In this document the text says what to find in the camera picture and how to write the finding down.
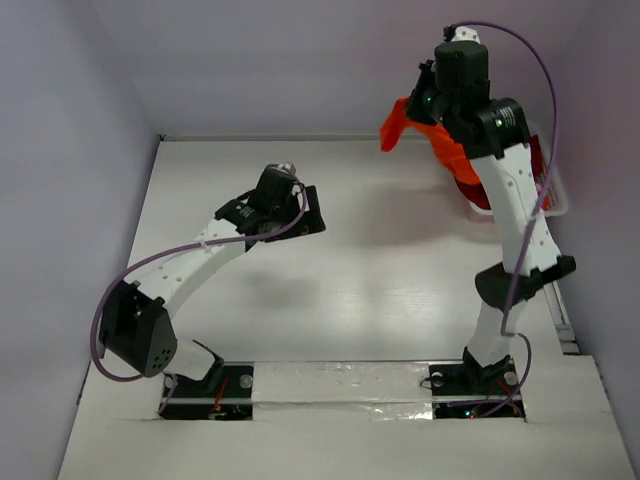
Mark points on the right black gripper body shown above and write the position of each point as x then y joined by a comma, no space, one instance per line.
417,107

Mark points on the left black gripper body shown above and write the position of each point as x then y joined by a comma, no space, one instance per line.
284,216

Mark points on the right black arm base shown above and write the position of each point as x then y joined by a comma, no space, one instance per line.
456,396

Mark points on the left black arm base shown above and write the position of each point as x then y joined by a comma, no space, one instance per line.
228,399

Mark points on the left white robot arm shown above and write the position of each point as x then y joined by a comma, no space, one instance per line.
134,320

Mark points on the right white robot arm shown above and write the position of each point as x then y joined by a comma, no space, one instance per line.
501,157

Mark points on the dark red t shirt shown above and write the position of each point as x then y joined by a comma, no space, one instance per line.
468,181

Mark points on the white plastic basket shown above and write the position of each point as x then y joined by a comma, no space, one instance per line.
555,203

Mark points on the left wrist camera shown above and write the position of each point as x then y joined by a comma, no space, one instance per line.
286,168

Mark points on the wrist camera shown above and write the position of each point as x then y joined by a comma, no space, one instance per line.
457,33
286,168

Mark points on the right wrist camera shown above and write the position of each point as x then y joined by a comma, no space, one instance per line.
457,33

